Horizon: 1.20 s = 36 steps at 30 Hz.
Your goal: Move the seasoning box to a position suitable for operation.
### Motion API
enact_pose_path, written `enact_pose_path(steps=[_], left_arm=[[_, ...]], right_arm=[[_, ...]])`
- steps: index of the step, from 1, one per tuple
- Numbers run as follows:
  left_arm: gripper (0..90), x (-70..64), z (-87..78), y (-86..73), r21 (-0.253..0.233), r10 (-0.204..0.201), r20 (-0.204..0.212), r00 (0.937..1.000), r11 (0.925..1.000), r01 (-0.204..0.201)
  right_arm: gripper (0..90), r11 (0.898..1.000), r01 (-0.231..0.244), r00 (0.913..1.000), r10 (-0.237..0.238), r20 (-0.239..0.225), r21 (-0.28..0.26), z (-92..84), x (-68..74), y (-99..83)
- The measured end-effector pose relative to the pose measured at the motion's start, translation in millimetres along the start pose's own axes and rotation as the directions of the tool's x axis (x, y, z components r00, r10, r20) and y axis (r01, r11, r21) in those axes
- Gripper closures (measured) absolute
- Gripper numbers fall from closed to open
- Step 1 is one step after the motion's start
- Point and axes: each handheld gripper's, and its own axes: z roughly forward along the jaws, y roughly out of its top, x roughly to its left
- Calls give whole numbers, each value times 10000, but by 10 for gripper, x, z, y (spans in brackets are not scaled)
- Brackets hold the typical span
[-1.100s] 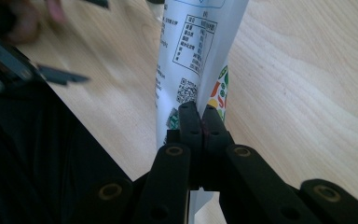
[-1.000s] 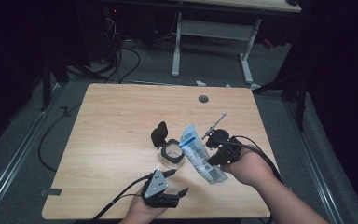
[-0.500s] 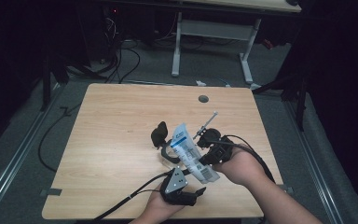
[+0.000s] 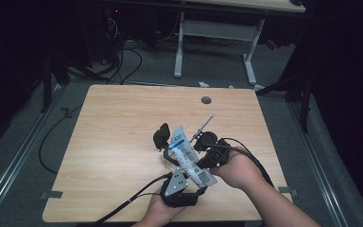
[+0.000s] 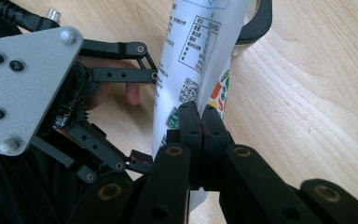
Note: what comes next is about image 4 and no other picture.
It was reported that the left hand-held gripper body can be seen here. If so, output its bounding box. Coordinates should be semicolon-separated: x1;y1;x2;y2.
160;166;202;209

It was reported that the person's right hand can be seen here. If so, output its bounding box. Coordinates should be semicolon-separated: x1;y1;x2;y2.
209;150;266;192

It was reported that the black metal stand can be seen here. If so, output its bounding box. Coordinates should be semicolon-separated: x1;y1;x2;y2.
41;53;108;114
254;72;313;133

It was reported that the desk with white metal legs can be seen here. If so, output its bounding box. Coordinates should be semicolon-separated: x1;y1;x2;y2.
173;0;306;93

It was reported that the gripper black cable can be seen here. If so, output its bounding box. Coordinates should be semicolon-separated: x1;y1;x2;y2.
94;171;174;226
201;137;276;187

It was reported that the long black floor cable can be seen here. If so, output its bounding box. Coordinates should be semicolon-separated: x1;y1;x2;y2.
38;105;84;175

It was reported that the white and blue pouch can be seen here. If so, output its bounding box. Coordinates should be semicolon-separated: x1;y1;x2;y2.
168;125;218;189

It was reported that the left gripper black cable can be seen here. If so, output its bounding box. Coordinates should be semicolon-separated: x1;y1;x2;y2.
94;171;174;226

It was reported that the bundle of black cables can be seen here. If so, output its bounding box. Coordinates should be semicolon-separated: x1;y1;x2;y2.
105;15;144;85

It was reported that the person's left hand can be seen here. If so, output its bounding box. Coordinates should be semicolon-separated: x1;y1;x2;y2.
144;194;186;225

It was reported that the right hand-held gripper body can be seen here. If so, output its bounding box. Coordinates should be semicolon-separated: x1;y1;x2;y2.
188;113;233;168

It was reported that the metal floor rail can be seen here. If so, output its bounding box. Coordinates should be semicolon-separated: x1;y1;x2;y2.
287;102;349;227
0;83;65;218

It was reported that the clear jar with black lid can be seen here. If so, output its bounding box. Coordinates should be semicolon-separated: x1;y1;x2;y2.
152;122;182;167

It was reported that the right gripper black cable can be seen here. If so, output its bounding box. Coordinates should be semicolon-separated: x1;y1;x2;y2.
201;137;276;187

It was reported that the grey tape strip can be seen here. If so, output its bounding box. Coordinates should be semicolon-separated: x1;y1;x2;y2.
41;190;63;201
278;186;299;197

